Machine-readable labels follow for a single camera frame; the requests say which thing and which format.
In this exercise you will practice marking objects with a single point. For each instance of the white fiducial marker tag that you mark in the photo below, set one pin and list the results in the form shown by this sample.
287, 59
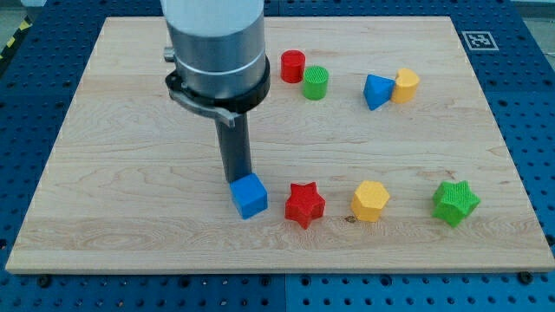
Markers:
478, 40

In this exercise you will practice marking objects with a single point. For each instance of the green star block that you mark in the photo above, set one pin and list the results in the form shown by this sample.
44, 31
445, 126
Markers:
454, 201

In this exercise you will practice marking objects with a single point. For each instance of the red star block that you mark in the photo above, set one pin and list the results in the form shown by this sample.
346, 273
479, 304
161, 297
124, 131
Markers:
304, 204

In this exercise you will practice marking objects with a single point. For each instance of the red cylinder block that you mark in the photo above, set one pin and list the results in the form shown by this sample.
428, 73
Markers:
292, 66

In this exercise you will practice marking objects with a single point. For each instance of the blue cube block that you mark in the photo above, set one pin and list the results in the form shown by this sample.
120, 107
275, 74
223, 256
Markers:
249, 196

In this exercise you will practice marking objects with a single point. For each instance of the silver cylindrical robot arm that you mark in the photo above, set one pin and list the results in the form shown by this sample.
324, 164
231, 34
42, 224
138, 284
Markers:
221, 69

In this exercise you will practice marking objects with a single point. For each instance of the black end effector flange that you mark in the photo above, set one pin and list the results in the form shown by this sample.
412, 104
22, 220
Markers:
225, 110

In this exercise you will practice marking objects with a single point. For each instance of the green cylinder block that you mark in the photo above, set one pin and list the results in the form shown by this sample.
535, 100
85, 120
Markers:
315, 83

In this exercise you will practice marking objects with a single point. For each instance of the blue triangle block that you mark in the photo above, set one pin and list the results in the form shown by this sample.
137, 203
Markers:
377, 91

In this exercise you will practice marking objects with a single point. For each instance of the yellow hexagon block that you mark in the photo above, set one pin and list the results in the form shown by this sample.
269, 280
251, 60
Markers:
369, 199

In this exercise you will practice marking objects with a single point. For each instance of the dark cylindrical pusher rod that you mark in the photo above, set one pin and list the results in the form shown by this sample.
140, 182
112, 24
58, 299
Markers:
234, 148

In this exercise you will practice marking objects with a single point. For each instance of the wooden board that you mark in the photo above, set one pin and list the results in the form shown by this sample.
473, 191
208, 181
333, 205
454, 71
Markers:
134, 184

